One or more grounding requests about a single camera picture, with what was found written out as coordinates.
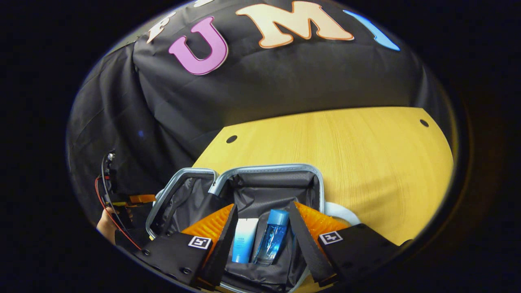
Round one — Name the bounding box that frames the black backdrop cloth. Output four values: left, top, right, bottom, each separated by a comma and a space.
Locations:
66, 0, 458, 228

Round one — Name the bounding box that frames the clear blue toner bottle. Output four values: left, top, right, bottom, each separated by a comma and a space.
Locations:
252, 209, 290, 267

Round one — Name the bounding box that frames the red cable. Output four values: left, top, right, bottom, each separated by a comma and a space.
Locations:
94, 175, 142, 250

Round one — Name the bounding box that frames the black cable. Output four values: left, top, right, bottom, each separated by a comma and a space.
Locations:
100, 152, 119, 213

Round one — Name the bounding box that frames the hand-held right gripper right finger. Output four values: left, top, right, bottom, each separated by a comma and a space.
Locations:
288, 201, 403, 288

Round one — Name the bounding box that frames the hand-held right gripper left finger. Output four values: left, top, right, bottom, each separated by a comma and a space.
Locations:
136, 203, 239, 289

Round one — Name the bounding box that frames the pale blue suitcase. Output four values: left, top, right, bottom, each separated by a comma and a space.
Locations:
145, 164, 361, 293

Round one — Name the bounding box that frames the white blue cosmetic tube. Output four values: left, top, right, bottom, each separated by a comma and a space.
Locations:
232, 218, 260, 264

